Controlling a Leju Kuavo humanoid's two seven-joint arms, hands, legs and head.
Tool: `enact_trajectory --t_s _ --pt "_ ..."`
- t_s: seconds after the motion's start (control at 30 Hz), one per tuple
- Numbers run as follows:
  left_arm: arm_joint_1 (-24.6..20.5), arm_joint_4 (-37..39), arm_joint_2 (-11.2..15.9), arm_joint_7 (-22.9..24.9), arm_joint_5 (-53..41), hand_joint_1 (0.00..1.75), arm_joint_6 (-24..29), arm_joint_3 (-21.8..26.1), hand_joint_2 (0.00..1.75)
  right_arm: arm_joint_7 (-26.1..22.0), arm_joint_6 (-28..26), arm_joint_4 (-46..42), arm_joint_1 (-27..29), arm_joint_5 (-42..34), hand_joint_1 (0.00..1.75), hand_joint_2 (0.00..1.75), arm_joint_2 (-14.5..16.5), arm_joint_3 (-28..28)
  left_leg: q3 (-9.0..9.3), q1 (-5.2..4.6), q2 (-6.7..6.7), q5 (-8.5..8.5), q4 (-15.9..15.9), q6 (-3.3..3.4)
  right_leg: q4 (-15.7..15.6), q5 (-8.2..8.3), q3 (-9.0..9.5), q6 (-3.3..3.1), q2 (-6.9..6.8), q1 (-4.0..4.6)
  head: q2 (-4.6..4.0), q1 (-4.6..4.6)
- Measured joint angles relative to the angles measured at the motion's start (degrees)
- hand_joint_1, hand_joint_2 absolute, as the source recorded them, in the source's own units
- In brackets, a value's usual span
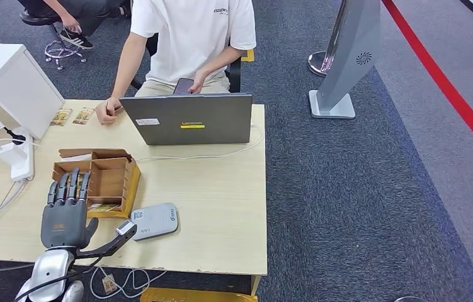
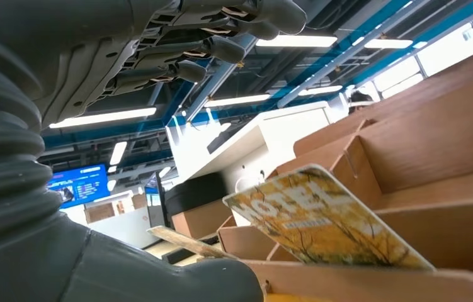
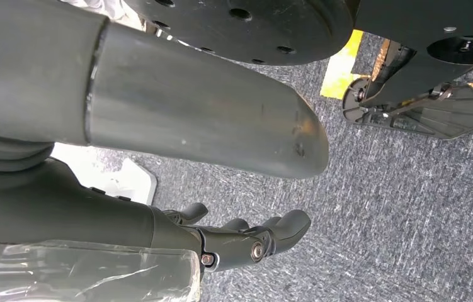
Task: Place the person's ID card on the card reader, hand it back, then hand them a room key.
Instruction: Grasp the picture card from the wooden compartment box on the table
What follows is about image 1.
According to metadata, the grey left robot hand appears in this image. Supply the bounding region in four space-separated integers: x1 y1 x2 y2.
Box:
40 167 100 251

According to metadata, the dark smartphone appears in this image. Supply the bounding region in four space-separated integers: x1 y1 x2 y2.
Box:
173 77 195 96

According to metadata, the white card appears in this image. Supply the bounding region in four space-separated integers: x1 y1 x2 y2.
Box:
60 153 93 162

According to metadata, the white card reader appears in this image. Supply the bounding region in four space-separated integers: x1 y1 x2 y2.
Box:
129 203 179 242

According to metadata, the person's right hand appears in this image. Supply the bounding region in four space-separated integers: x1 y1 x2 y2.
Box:
94 96 123 126

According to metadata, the person's hand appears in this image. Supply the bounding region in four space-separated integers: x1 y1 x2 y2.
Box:
94 96 123 126
188 69 211 95
61 14 82 35

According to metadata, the person's left hand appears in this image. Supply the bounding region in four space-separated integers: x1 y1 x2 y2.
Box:
188 69 211 95

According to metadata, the person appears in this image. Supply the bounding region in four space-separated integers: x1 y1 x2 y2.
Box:
17 0 133 50
94 0 257 126

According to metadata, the white power strip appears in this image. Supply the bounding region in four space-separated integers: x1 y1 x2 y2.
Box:
11 126 35 182

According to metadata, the small brown floor tag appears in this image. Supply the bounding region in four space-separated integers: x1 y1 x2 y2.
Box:
101 274 118 294

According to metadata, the white charger adapter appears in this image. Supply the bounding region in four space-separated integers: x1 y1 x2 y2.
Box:
0 138 28 167

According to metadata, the white cabinet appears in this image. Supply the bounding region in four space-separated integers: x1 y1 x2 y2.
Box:
0 43 65 140

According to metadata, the grey Lenovo laptop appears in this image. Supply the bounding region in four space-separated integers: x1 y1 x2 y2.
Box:
119 93 254 146

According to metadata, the black stool with chrome base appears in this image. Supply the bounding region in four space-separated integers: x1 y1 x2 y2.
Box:
20 9 88 71

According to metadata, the grey kiosk stand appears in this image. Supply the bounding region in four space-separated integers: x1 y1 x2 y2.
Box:
308 0 382 120

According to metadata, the black camera bracket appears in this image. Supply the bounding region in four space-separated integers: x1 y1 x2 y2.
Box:
75 231 133 259

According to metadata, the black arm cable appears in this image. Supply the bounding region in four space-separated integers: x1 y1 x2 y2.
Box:
14 257 105 302

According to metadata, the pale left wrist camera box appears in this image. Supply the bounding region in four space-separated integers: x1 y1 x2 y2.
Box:
115 220 138 238

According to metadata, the white floor cable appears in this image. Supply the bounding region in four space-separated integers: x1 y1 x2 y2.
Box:
90 266 168 299

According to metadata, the chrome stanchion post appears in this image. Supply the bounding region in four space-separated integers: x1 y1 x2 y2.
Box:
307 0 350 78

